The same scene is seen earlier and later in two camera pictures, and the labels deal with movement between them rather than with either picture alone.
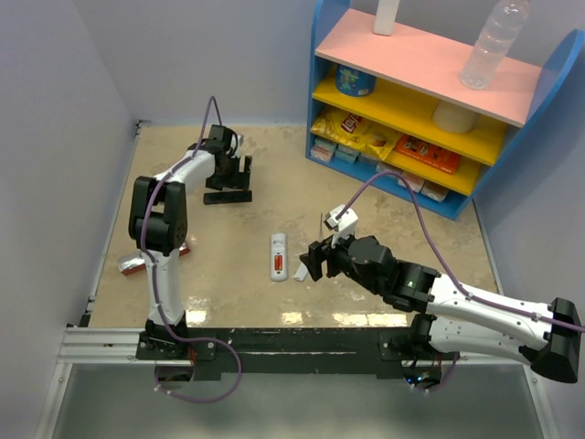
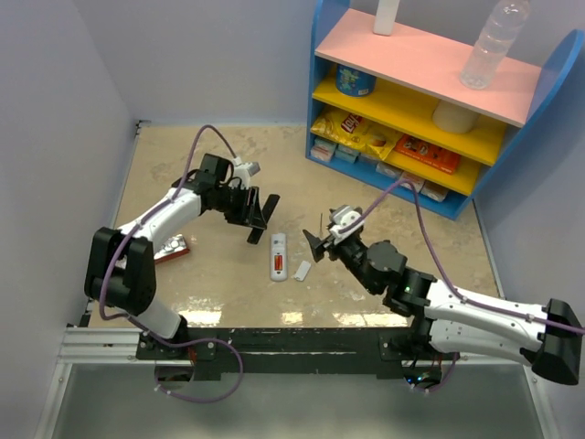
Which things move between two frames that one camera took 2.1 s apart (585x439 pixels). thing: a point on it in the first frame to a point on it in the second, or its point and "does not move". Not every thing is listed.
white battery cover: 301,273 does not move
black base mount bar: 243,352 does not move
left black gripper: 239,180 to 256,219
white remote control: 279,258 does not move
